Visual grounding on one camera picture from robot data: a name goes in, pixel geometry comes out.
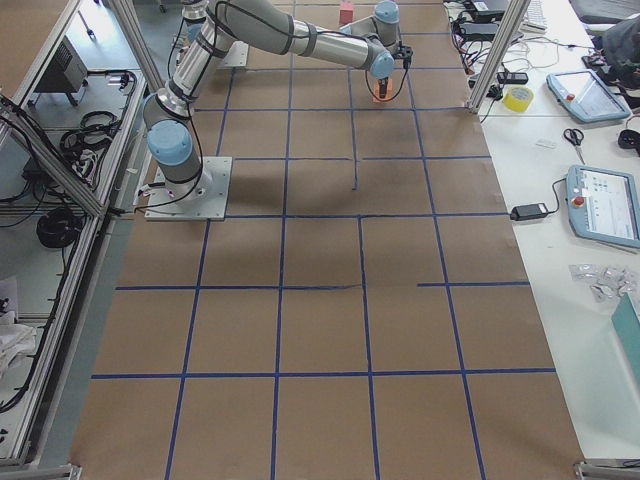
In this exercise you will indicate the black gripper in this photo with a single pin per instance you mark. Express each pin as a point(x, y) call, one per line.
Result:
point(382, 82)

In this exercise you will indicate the orange foam block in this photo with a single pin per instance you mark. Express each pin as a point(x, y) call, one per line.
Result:
point(390, 93)

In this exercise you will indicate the red foam block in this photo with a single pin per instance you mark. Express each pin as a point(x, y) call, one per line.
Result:
point(346, 12)

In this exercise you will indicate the yellow tape roll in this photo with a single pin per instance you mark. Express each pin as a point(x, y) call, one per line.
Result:
point(518, 99)

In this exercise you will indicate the black power adapter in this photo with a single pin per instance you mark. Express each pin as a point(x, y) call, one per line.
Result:
point(528, 212)

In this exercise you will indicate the brown paper mat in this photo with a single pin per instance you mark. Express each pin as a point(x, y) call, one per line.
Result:
point(362, 312)

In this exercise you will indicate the plastic bags of screws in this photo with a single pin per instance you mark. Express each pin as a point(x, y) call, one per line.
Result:
point(606, 282)

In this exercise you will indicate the black electronics box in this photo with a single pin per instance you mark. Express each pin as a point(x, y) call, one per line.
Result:
point(66, 73)

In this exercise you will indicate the teal board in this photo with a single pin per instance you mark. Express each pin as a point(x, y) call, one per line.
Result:
point(625, 328)

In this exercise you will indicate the white crumpled cloth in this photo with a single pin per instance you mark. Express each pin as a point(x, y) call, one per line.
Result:
point(17, 340)

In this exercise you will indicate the aluminium frame post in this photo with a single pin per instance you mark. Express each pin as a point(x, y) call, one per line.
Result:
point(510, 23)

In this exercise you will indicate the black handled scissors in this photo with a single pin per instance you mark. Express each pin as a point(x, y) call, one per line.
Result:
point(575, 136)

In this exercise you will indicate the teach pendant near post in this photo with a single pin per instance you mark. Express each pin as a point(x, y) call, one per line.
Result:
point(586, 97)

